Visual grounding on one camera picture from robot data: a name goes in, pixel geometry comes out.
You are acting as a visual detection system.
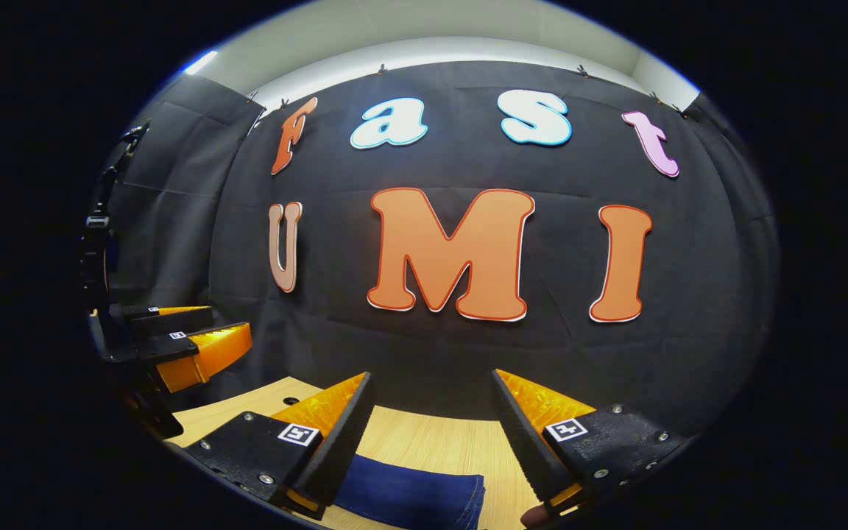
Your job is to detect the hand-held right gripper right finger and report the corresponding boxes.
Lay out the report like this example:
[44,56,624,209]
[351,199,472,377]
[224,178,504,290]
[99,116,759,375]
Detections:
[490,368,691,528]

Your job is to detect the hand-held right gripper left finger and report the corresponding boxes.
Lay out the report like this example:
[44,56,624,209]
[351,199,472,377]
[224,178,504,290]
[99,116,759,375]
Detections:
[165,372,378,521]

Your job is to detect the blue denim jeans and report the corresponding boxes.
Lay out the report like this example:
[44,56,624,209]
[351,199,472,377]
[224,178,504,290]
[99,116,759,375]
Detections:
[332,454,485,530]

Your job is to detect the ceiling light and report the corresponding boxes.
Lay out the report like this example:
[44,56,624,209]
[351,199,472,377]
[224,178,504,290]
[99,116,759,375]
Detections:
[183,50,220,76]

